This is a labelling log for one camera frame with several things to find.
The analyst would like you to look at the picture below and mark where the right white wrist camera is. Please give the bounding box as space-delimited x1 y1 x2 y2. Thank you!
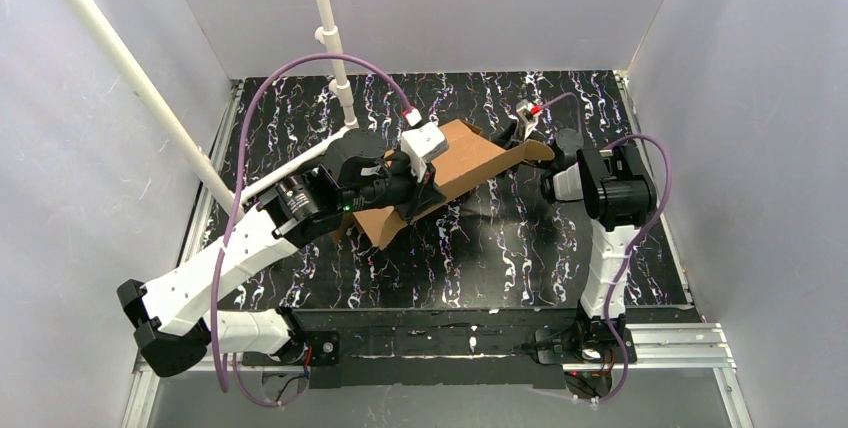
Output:
515 100 542 142

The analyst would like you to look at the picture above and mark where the white pvc pipe frame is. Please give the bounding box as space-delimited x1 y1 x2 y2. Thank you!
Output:
26 0 360 214

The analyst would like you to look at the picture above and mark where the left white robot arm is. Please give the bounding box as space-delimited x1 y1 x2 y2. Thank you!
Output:
117 122 449 378

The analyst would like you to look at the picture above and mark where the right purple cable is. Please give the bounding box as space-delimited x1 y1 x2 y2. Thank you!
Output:
539 92 674 406

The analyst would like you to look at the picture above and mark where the purple cable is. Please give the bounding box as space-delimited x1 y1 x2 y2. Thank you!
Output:
209 52 420 409
539 92 674 406

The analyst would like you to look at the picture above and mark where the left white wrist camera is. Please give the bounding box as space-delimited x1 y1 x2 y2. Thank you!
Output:
400 107 449 183

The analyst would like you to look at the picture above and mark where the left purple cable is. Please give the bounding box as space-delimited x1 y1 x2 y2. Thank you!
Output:
209 52 420 409

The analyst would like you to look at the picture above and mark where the brown cardboard box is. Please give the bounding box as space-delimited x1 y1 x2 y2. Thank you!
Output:
330 119 555 250

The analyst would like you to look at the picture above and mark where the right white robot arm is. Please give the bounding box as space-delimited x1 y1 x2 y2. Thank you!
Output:
493 121 661 371

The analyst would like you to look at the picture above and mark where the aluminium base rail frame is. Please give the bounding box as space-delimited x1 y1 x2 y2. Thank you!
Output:
122 77 753 428

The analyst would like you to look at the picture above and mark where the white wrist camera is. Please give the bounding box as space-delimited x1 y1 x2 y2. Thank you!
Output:
515 100 542 142
400 107 449 183

